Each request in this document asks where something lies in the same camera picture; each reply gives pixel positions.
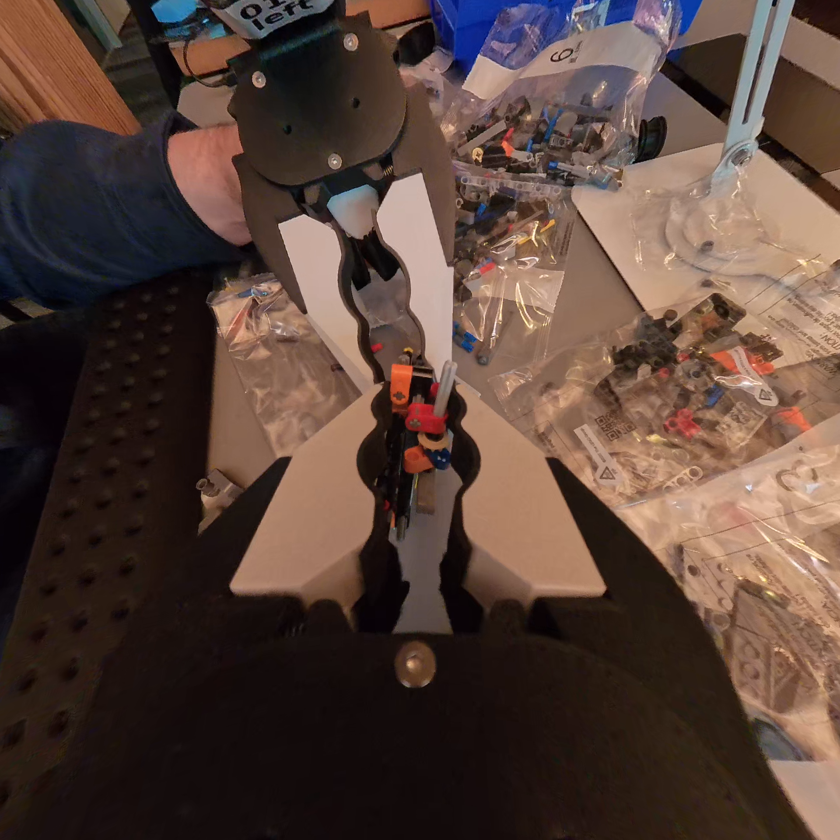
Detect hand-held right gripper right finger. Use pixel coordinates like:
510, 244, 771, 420
449, 381, 606, 632

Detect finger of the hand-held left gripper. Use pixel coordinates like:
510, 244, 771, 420
276, 217, 387, 395
375, 171, 455, 370

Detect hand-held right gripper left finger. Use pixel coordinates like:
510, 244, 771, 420
228, 382, 391, 632

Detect multicoloured lego assembly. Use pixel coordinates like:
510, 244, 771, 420
374, 351, 460, 542

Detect person's left forearm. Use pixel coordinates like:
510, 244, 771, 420
0, 112, 253, 309

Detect white-banded clear lego bag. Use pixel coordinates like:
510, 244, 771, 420
630, 433, 840, 762
441, 0, 683, 198

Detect person's left hand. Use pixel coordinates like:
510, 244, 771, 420
167, 123, 255, 247

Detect clear bag of mixed parts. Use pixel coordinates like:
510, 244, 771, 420
451, 187, 578, 352

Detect empty clear zip bag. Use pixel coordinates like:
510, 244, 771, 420
210, 276, 365, 460

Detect blue plastic bin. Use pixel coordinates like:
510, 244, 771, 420
436, 0, 690, 73

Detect light blue object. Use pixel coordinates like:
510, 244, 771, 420
150, 0, 211, 30

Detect white printed sheet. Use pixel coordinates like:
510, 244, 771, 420
571, 141, 840, 421

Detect clear bag black orange parts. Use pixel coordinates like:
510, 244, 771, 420
492, 292, 840, 506

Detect dark perforated board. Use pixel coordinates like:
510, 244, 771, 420
0, 276, 217, 840

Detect black rubber tire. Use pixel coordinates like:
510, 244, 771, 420
633, 115, 669, 161

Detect wooden panel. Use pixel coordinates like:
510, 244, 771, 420
0, 0, 142, 139

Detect person's dark clothing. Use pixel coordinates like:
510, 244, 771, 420
0, 308, 86, 631

